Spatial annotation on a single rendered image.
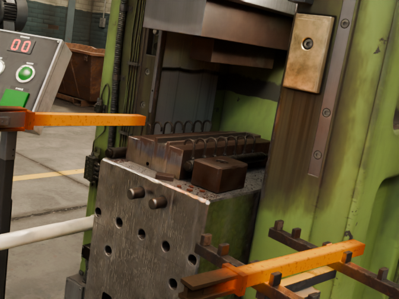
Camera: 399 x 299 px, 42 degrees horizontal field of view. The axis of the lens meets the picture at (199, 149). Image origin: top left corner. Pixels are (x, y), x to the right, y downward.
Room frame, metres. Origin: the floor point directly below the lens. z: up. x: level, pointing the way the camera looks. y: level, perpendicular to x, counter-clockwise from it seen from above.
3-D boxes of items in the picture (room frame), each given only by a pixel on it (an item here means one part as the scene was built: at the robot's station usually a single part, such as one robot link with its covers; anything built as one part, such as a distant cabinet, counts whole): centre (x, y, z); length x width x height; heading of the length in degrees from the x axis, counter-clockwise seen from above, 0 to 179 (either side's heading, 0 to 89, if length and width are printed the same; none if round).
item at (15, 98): (1.45, 0.54, 1.01); 0.07 x 0.05 x 0.07; 77
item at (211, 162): (1.25, -0.06, 0.95); 0.12 x 0.08 x 0.06; 142
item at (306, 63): (1.22, -0.21, 1.27); 0.09 x 0.02 x 0.17; 52
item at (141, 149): (1.47, -0.01, 0.96); 0.42 x 0.20 x 0.09; 142
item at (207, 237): (0.95, -0.13, 0.91); 0.23 x 0.06 x 0.02; 134
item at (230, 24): (1.47, -0.01, 1.32); 0.42 x 0.20 x 0.10; 142
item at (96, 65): (8.33, 2.06, 0.42); 1.89 x 1.20 x 0.85; 51
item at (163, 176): (1.23, 0.07, 0.92); 0.04 x 0.03 x 0.01; 90
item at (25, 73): (1.49, 0.53, 1.09); 0.05 x 0.03 x 0.04; 52
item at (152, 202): (1.18, 0.08, 0.87); 0.04 x 0.03 x 0.03; 142
